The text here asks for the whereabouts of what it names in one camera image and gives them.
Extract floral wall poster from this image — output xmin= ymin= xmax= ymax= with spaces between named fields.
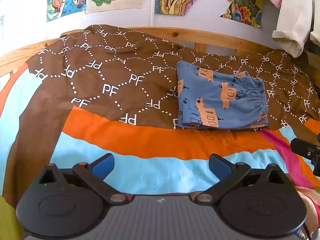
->
xmin=221 ymin=0 xmax=264 ymax=28

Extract blue truck print pants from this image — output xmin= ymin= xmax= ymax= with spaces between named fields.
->
xmin=177 ymin=61 xmax=268 ymax=129

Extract cream hanging garment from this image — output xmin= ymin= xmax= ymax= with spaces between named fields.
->
xmin=272 ymin=0 xmax=319 ymax=58

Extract colourful striped bed sheet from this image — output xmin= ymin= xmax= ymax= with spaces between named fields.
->
xmin=0 ymin=64 xmax=320 ymax=240

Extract brown PF pattern blanket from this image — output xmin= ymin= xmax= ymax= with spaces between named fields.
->
xmin=1 ymin=25 xmax=319 ymax=206

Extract wooden bed frame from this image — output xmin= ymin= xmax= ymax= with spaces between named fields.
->
xmin=1 ymin=27 xmax=272 ymax=76

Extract white wall pipe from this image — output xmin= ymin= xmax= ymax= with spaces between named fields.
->
xmin=150 ymin=0 xmax=156 ymax=27

